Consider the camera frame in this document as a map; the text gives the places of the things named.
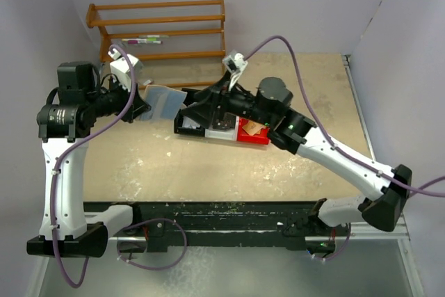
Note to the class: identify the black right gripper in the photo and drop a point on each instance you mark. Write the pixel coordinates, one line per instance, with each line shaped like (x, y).
(211, 104)

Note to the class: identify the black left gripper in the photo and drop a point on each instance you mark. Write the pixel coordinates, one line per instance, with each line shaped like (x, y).
(131, 103)

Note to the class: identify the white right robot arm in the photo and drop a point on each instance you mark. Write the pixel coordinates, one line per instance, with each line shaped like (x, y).
(381, 200)

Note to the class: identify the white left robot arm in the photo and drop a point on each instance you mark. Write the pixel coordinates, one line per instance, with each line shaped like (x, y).
(64, 127)

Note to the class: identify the silver VIP cards stack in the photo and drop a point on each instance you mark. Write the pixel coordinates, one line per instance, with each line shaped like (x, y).
(190, 124)

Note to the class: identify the black VIP cards stack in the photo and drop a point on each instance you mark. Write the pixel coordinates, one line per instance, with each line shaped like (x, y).
(226, 123)

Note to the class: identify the gold VIP cards stack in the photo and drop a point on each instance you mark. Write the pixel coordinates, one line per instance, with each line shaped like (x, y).
(252, 128)

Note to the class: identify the white plastic bin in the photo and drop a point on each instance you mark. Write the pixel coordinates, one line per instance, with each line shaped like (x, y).
(229, 135)

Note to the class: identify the black plastic bin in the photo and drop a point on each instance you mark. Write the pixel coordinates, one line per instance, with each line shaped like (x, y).
(195, 113)

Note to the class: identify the pink marker pen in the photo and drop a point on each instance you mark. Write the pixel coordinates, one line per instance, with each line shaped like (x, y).
(138, 41)

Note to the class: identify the red plastic bin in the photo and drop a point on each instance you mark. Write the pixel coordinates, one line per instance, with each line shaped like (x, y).
(242, 137)

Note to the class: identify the green marker pen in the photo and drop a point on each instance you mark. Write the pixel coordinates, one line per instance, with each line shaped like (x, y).
(153, 37)

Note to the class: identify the wooden shelf rack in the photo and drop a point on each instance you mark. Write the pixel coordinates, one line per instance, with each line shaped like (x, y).
(93, 19)

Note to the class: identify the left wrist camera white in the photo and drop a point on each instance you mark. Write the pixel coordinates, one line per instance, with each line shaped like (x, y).
(120, 68)

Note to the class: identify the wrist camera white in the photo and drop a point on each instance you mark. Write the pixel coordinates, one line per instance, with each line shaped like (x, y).
(235, 64)
(120, 68)

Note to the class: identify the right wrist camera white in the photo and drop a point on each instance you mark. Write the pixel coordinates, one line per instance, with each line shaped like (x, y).
(235, 64)

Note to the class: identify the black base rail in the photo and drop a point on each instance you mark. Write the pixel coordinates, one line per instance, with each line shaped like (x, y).
(288, 225)

